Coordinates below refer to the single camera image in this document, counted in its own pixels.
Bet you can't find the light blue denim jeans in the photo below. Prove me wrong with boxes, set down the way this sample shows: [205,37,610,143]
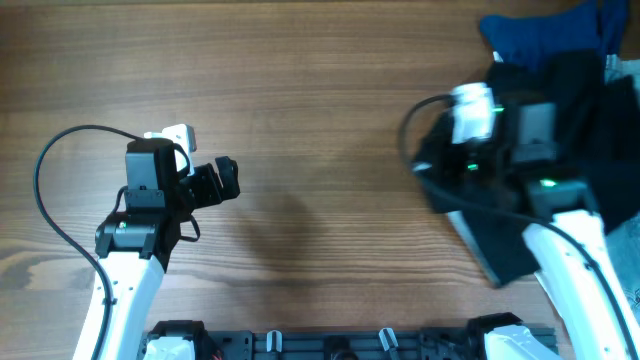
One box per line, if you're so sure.
[605,55,639,321]

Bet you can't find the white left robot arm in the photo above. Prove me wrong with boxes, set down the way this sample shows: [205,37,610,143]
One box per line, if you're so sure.
[73,138,240,359]

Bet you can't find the black shorts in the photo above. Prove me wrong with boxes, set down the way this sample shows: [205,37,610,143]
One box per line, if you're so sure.
[415,50,639,287]

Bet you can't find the dark blue shirt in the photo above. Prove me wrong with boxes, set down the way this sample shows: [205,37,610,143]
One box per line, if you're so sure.
[479,0,630,70]

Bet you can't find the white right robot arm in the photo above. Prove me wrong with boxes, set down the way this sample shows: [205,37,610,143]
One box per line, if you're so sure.
[409,101,639,359]

